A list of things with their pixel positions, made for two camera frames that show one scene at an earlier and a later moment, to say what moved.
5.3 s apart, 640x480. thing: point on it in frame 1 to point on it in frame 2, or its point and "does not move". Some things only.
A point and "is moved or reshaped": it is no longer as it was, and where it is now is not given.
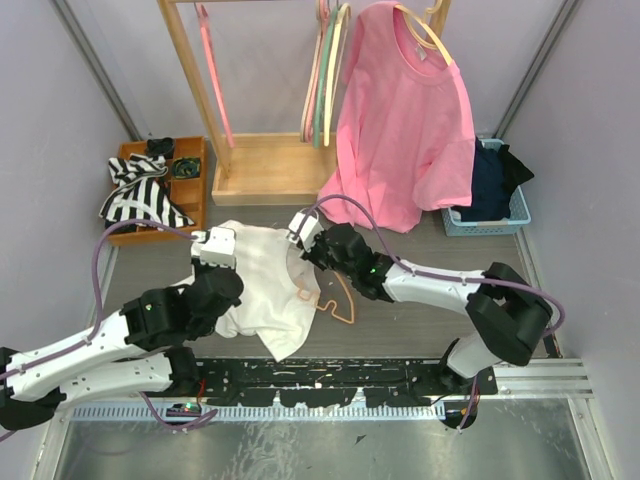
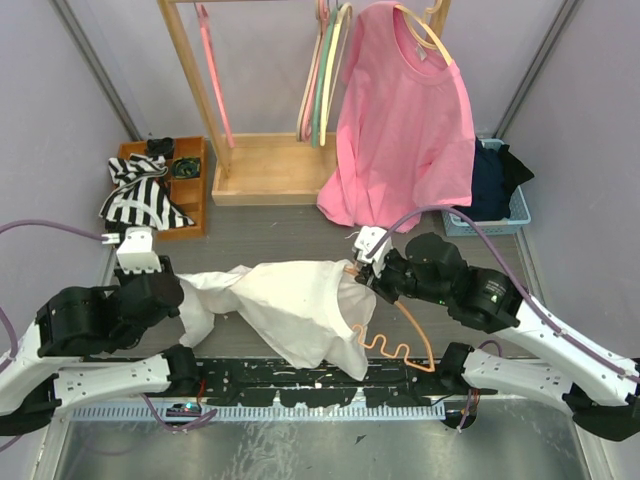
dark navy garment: (490, 197) does not move
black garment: (514, 170) does not move
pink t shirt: (403, 140) does not move
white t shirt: (281, 293) is moved or reshaped
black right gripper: (311, 255) to (368, 276)
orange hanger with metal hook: (301, 290) to (352, 269)
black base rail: (257, 382) does not move
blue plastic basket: (520, 214) does not move
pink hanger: (215, 71) does not move
